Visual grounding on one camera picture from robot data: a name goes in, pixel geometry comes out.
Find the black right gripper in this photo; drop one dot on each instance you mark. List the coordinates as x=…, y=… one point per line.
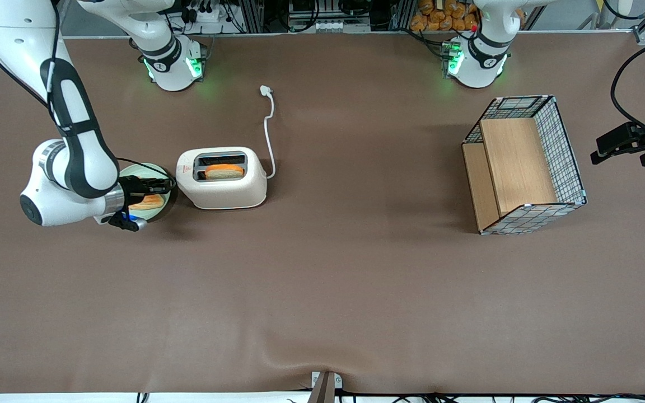
x=131, y=190

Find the white two-slot toaster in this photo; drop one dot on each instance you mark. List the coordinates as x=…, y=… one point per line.
x=224, y=193

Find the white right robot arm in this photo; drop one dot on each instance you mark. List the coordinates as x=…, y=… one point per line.
x=73, y=134

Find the orange triangular pastry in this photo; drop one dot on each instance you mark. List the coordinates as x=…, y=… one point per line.
x=152, y=202

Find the pale green round plate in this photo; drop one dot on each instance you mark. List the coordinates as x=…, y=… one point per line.
x=170, y=196

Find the bread slice with orange crust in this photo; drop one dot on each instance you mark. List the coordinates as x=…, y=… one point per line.
x=224, y=172

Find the light wooden step shelf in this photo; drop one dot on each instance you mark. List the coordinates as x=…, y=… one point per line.
x=515, y=162

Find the white power strip with plugs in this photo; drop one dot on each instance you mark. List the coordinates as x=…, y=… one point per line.
x=206, y=12

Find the brown table cover sheet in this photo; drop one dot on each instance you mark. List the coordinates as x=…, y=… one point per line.
x=356, y=291

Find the bag of orange bread rolls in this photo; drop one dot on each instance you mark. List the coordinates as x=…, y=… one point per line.
x=440, y=14

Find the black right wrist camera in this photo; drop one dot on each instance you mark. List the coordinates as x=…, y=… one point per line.
x=126, y=223

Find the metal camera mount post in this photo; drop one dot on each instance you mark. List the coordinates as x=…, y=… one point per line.
x=323, y=389

